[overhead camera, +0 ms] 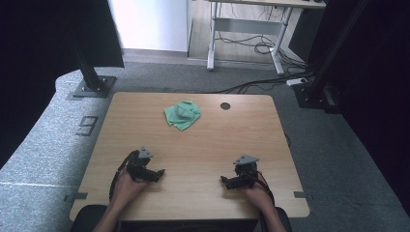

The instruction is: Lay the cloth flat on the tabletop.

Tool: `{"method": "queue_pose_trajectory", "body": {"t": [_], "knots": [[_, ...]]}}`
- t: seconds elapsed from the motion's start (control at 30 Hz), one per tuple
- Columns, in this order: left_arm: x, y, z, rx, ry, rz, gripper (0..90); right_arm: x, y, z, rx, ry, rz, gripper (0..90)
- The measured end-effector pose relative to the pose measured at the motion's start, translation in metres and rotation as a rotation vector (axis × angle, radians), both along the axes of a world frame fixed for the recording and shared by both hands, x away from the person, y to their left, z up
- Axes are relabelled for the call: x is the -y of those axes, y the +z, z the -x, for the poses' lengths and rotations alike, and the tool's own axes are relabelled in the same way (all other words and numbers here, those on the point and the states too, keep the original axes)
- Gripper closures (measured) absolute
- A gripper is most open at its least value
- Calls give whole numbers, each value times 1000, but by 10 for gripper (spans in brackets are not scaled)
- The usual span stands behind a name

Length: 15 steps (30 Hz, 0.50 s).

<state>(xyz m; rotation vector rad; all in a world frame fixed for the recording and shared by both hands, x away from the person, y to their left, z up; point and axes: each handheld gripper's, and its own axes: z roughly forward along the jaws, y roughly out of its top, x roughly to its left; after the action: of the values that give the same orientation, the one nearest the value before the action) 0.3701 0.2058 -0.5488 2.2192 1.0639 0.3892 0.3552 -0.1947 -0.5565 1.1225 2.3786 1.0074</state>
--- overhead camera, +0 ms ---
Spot black chair armrest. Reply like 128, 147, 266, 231
70, 204, 109, 232
275, 206, 293, 232

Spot black box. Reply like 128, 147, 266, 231
287, 7, 324, 63

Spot dark curtain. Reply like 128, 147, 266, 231
306, 0, 410, 218
0, 0, 126, 169

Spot person's right hand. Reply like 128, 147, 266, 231
241, 183, 276, 214

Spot coiled black floor cables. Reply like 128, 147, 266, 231
214, 30, 308, 70

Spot white power strip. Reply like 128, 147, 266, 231
285, 76, 309, 87

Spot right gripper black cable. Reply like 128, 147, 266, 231
246, 169, 277, 232

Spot white desk frame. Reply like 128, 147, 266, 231
206, 0, 327, 76

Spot person's left hand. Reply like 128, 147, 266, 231
110, 167, 150, 211

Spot long black floor cable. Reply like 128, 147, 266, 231
209, 71, 316, 96

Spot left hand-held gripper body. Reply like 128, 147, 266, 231
125, 146, 155, 182

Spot black metal stand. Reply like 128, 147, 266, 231
292, 0, 370, 114
68, 38, 118, 100

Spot green cloth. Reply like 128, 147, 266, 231
163, 100, 202, 132

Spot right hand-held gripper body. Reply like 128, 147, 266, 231
232, 154, 261, 190

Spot white panel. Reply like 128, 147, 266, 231
107, 0, 193, 53

